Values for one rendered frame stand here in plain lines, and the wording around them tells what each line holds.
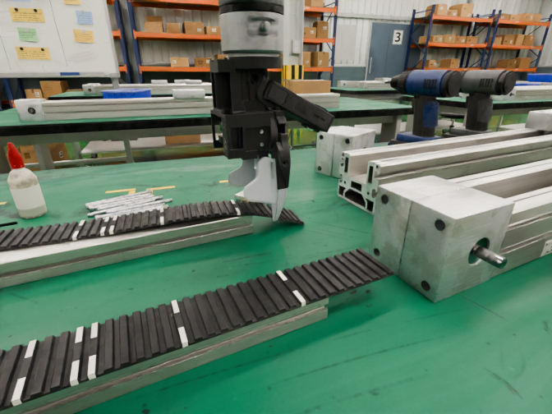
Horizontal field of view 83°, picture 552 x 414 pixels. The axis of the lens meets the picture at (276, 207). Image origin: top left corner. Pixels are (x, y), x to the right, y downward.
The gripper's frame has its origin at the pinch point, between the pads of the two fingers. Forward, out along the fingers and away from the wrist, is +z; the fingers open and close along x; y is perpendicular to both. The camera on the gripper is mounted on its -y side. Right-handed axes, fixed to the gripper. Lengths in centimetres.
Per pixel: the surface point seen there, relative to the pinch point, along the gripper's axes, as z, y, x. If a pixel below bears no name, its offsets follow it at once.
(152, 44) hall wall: -93, -91, -1027
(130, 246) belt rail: 1.2, 19.8, 1.8
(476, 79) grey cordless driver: -16, -67, -17
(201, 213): -1.0, 10.6, 1.0
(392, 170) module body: -4.0, -18.9, 4.6
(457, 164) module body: -2.8, -34.8, 4.2
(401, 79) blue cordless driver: -16, -46, -23
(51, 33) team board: -46, 57, -274
